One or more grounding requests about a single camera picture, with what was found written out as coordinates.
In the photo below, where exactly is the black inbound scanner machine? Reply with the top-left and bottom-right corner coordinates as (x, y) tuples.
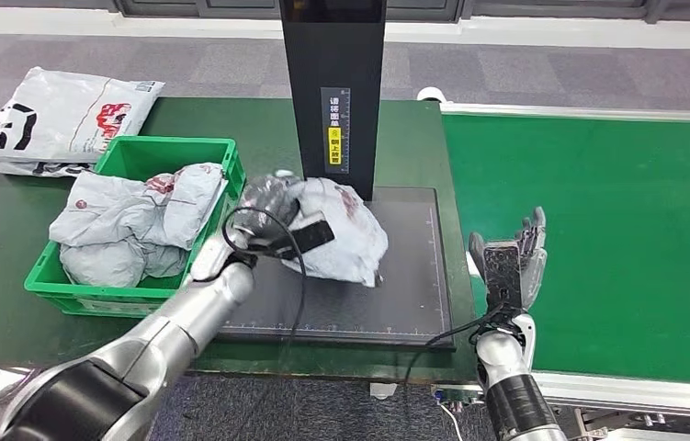
(216, 0), (457, 351)

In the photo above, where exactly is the dark window frame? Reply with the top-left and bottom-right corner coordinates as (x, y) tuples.
(0, 0), (690, 19)

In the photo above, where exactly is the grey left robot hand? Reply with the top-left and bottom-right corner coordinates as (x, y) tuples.
(237, 175), (303, 244)

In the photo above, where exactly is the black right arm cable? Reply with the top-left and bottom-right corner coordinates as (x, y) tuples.
(403, 304), (504, 388)

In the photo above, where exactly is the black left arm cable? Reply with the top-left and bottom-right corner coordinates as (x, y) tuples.
(221, 207), (310, 372)

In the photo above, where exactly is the green conveyor belt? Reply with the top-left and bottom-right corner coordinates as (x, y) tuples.
(441, 113), (690, 388)

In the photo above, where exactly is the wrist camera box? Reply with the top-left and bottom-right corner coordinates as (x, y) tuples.
(482, 240), (526, 311)
(271, 220), (336, 260)

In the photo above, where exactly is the grey poly parcel red print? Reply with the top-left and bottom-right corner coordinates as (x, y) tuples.
(59, 237), (188, 288)
(280, 176), (390, 288)
(49, 162), (228, 251)

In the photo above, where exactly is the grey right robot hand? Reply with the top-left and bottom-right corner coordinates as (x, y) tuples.
(468, 207), (549, 311)

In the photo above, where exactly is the thin white cable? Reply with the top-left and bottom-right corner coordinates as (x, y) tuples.
(438, 402), (464, 441)

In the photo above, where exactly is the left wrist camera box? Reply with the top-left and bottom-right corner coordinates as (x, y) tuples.
(271, 220), (336, 260)

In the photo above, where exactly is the conveyor connector block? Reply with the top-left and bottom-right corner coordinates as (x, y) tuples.
(432, 386), (482, 406)

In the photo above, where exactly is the silver conveyor frame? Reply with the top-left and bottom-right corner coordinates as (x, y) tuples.
(432, 100), (690, 441)

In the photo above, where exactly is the green plastic crate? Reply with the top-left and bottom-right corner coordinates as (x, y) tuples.
(23, 135), (245, 320)

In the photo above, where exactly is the white parcel bag red logo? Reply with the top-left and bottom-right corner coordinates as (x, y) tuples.
(0, 66), (166, 164)

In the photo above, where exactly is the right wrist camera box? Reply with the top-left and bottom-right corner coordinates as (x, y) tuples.
(482, 240), (526, 311)

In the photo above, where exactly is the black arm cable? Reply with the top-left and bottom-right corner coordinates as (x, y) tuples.
(221, 207), (310, 372)
(403, 304), (504, 388)

